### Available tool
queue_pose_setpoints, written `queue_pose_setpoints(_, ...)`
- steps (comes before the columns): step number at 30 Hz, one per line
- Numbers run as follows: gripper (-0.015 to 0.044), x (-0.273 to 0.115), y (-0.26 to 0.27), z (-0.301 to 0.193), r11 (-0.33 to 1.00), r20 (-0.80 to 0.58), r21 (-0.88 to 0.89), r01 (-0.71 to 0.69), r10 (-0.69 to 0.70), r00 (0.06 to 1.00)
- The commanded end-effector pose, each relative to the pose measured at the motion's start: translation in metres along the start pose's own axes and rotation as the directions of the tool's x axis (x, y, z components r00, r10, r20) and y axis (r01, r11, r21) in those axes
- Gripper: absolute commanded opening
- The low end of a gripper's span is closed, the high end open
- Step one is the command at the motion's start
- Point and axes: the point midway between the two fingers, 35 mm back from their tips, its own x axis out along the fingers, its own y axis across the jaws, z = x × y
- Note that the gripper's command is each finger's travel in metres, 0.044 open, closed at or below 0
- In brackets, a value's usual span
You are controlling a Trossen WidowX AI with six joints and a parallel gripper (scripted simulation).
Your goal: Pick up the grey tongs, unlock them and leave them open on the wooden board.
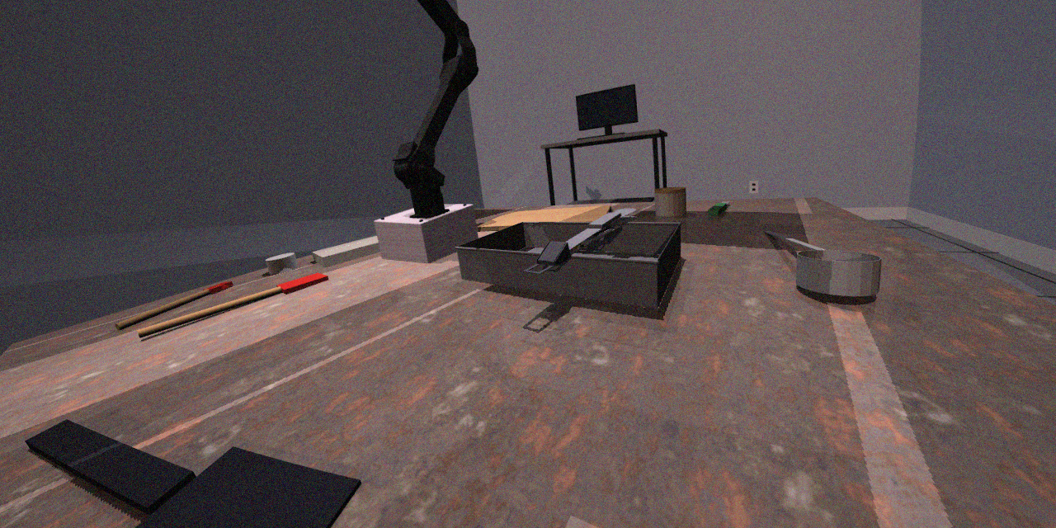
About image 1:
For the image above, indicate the grey saucepan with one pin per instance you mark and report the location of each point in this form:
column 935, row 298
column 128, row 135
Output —
column 836, row 272

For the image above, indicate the grey cylinder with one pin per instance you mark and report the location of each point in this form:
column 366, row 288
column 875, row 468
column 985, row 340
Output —
column 281, row 263

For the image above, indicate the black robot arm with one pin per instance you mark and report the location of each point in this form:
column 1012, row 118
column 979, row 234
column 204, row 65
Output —
column 414, row 162

